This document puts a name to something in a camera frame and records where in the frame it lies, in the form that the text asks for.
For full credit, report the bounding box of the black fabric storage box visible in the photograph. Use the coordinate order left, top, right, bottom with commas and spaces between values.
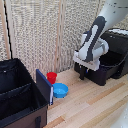
0, 58, 49, 128

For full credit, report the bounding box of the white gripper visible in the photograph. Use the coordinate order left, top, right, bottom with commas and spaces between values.
72, 54, 101, 72

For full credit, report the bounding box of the black air fryer housing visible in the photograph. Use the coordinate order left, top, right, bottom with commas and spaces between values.
99, 29, 128, 79

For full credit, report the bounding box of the blue box flap panel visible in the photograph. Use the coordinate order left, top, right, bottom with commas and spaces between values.
35, 68, 55, 106

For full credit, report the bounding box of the woven beige folding screen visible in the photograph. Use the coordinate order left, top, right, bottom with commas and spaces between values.
0, 0, 128, 83

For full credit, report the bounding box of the blue plastic bowl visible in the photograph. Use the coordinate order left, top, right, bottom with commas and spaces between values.
52, 82, 70, 99

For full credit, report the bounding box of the red plastic cup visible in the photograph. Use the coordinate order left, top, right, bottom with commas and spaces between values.
46, 71, 58, 85

